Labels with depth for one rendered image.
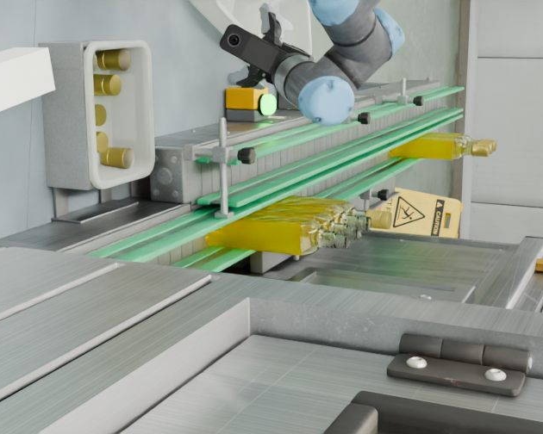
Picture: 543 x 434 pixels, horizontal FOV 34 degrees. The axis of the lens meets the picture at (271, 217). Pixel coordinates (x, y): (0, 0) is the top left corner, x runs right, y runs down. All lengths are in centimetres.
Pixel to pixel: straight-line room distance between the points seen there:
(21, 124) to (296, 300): 94
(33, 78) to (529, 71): 628
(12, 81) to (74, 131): 16
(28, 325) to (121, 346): 6
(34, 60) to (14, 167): 17
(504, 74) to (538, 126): 49
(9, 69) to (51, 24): 19
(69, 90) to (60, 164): 11
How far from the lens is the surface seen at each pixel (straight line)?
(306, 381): 40
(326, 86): 131
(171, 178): 150
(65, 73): 136
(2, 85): 123
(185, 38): 175
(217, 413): 37
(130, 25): 159
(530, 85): 734
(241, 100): 187
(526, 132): 738
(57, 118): 138
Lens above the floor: 162
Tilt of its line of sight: 24 degrees down
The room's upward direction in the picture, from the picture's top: 95 degrees clockwise
